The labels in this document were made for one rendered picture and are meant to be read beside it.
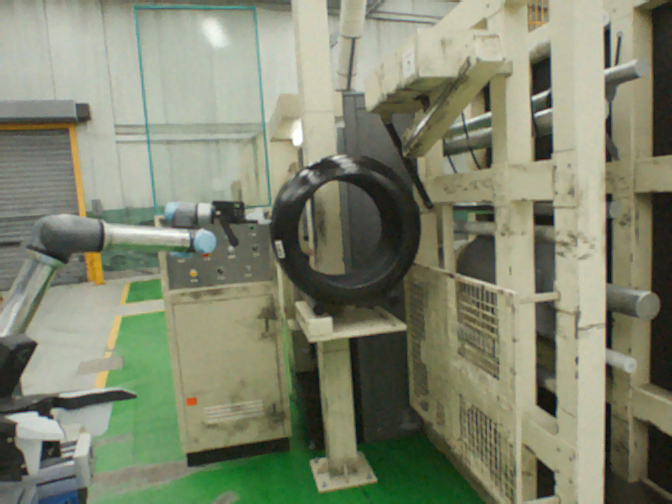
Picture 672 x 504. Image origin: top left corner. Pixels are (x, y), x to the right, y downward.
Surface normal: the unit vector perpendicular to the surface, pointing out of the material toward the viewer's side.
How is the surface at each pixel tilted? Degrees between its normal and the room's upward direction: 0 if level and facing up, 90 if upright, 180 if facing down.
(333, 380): 90
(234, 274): 90
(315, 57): 90
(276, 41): 90
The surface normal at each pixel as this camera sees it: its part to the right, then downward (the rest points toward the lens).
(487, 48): 0.18, -0.21
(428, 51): 0.22, 0.11
